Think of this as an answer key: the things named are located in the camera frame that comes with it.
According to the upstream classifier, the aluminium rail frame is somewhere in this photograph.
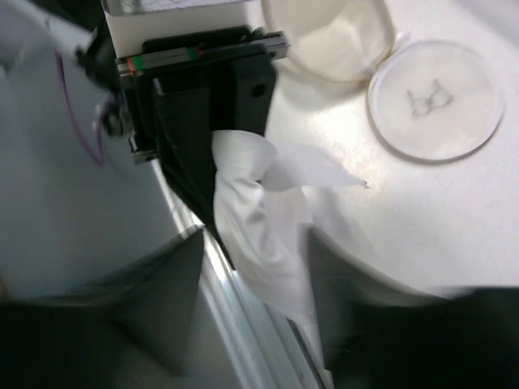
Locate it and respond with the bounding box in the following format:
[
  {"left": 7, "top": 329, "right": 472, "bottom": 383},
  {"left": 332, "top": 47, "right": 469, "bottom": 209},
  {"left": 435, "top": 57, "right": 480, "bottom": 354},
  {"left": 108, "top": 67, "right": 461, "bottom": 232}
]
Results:
[{"left": 187, "top": 232, "right": 333, "bottom": 388}]

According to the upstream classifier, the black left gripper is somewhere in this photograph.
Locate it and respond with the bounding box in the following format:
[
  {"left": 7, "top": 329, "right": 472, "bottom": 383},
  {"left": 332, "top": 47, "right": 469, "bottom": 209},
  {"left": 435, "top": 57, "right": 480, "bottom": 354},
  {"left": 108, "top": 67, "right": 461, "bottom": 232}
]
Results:
[{"left": 75, "top": 22, "right": 289, "bottom": 255}]

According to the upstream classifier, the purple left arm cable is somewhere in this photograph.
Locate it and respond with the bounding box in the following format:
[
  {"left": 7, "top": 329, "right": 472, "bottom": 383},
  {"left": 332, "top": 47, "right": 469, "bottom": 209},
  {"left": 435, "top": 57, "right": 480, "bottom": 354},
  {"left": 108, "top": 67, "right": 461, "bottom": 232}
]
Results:
[{"left": 54, "top": 52, "right": 107, "bottom": 168}]

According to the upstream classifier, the white bra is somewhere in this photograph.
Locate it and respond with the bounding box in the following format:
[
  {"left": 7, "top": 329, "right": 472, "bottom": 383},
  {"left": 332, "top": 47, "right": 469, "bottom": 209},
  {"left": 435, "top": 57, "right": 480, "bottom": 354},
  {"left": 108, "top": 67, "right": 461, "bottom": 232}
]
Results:
[{"left": 212, "top": 130, "right": 366, "bottom": 369}]

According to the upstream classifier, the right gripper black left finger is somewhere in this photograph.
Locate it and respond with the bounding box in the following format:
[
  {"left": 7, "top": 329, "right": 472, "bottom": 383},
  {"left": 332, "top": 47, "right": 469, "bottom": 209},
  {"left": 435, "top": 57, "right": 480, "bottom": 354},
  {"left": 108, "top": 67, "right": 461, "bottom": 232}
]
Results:
[{"left": 1, "top": 228, "right": 204, "bottom": 388}]

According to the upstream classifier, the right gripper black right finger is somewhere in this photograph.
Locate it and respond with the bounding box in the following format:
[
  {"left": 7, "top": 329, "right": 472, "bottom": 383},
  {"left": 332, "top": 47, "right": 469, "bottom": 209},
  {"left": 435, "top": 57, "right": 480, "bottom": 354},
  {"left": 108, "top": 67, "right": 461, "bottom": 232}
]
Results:
[{"left": 307, "top": 231, "right": 518, "bottom": 388}]

